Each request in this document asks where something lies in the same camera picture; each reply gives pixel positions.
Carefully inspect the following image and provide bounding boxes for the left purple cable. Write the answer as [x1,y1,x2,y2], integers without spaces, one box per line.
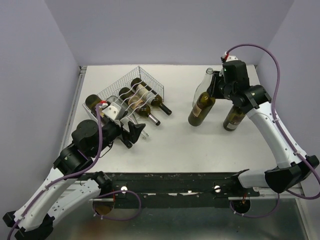
[6,103,105,240]

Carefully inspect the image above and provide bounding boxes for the aluminium frame rail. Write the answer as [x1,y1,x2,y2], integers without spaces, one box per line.
[228,187,306,202]

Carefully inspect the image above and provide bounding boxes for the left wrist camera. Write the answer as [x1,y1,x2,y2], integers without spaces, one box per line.
[101,101,125,122]

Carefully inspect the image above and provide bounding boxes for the olive green wine bottle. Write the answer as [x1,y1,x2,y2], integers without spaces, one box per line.
[188,91,216,127]

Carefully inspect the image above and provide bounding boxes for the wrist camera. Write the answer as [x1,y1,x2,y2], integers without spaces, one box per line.
[220,52,239,67]
[101,101,125,122]

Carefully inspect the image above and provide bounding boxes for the purple cable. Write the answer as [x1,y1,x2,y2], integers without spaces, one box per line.
[224,44,320,218]
[6,103,105,240]

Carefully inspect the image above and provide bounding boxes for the tall clear glass bottle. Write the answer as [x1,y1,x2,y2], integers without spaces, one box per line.
[192,67,214,108]

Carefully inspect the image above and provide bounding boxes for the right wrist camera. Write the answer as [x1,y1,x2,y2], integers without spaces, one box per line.
[220,52,239,67]

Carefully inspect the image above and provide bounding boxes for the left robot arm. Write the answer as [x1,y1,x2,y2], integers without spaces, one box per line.
[2,119,146,240]

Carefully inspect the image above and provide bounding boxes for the white wire wine rack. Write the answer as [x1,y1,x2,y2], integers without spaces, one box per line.
[96,66,164,124]

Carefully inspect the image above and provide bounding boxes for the far right green bottle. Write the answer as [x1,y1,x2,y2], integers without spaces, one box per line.
[223,105,246,132]

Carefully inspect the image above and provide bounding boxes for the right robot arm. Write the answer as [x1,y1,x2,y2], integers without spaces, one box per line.
[213,56,320,196]

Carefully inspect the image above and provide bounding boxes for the short clear glass bottle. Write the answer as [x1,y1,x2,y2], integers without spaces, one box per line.
[107,94,151,140]

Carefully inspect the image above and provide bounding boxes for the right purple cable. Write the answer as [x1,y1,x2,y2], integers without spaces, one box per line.
[224,44,320,218]

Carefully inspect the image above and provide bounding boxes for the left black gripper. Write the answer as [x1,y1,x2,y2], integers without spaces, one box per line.
[91,111,147,157]

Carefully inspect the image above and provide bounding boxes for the dark green wine bottle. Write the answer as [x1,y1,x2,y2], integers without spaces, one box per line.
[119,87,161,126]

